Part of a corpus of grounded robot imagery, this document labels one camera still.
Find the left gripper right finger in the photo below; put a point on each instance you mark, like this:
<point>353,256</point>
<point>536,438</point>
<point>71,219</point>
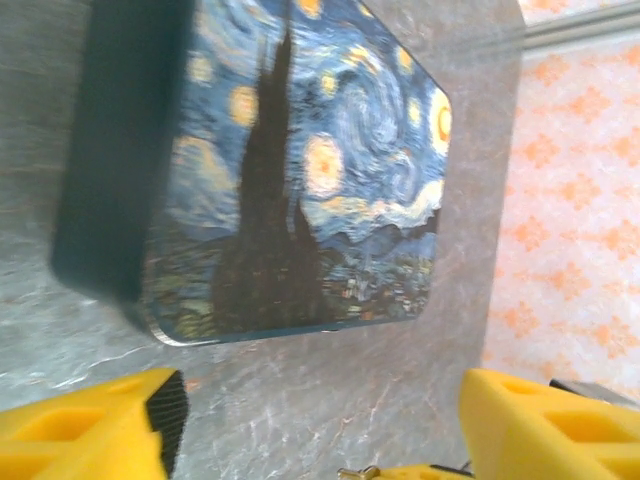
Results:
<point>550,435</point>

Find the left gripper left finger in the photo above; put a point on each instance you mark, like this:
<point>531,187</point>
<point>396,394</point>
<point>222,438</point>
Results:
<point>80,435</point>

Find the small metal key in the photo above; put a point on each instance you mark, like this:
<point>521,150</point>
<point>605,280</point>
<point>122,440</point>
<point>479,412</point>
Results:
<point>358,471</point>

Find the starry night print box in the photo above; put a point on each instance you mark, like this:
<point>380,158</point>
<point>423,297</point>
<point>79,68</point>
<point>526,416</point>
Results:
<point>300,175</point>

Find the aluminium frame post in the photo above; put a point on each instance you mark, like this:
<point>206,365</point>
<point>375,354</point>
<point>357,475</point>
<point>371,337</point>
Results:
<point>580,30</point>

